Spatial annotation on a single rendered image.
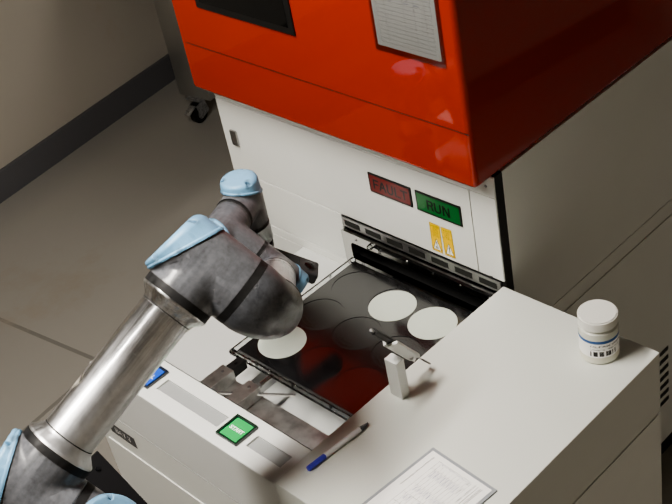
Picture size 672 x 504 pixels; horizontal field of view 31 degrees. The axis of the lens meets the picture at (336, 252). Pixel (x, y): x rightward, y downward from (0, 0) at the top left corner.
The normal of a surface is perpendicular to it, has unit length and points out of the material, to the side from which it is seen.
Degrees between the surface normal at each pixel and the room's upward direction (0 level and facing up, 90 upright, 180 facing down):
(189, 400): 0
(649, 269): 90
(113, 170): 0
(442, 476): 0
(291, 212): 90
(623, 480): 90
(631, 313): 90
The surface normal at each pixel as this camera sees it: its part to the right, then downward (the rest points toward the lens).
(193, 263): 0.00, 0.03
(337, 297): -0.17, -0.79
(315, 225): -0.69, 0.51
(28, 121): 0.79, 0.24
